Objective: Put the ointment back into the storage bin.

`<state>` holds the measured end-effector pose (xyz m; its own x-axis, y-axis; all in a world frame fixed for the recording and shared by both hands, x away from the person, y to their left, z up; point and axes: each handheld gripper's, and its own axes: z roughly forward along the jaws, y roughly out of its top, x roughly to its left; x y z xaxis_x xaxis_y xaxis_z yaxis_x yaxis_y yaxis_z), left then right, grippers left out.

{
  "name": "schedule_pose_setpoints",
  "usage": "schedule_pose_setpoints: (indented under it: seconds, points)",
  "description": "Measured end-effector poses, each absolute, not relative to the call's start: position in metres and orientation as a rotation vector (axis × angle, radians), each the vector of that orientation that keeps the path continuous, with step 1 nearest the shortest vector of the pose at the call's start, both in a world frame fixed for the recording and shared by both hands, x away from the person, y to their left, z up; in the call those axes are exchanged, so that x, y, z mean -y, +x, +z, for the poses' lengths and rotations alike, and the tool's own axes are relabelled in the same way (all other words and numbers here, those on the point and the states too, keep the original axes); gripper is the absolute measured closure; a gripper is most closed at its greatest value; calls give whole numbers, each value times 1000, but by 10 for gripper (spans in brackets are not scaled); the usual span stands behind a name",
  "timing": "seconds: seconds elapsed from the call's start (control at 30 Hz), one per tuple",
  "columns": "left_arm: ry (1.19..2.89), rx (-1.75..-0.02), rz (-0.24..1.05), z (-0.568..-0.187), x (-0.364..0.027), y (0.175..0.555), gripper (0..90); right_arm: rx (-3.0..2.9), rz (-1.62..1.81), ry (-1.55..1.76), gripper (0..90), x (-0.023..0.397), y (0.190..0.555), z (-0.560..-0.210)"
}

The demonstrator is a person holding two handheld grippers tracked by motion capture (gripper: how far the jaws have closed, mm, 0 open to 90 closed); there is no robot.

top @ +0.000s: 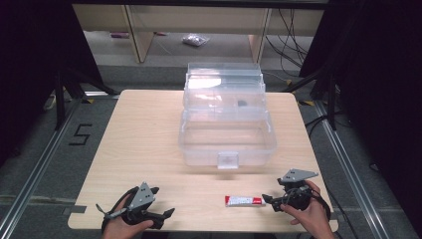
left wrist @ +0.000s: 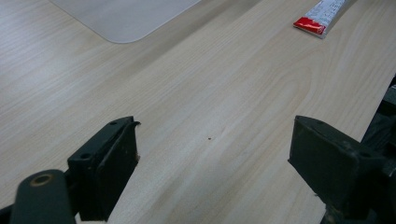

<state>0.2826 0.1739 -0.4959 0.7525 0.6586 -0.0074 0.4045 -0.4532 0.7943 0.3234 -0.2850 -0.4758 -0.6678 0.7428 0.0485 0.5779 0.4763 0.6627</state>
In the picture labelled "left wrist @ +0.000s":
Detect translucent plastic mat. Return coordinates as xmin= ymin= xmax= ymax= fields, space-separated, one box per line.
xmin=49 ymin=0 xmax=204 ymax=44

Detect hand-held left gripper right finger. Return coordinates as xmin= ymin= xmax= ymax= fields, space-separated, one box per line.
xmin=288 ymin=115 xmax=390 ymax=218

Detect red and white box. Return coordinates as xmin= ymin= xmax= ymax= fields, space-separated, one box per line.
xmin=292 ymin=0 xmax=358 ymax=40

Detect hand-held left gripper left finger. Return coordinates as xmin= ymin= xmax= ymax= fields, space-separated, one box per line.
xmin=66 ymin=116 xmax=142 ymax=222

